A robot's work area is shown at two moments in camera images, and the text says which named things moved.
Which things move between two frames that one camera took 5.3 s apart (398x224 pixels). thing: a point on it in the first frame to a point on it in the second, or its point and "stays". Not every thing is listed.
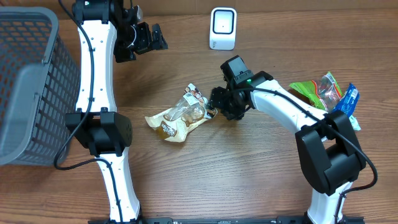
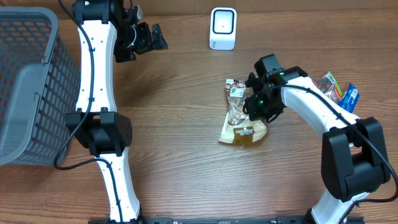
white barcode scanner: [222, 31] stays
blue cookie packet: [349, 101] stays
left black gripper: [147, 43] stays
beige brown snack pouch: [191, 109] to [238, 128]
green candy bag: [325, 92] stays
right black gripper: [236, 112] to [255, 114]
